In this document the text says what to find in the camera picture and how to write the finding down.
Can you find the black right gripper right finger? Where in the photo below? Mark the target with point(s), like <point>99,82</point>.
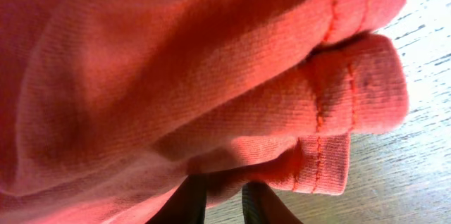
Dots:
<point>260,205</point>

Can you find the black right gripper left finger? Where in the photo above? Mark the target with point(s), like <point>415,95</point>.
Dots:
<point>186,206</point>

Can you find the orange t-shirt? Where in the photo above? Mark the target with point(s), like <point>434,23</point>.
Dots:
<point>107,106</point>

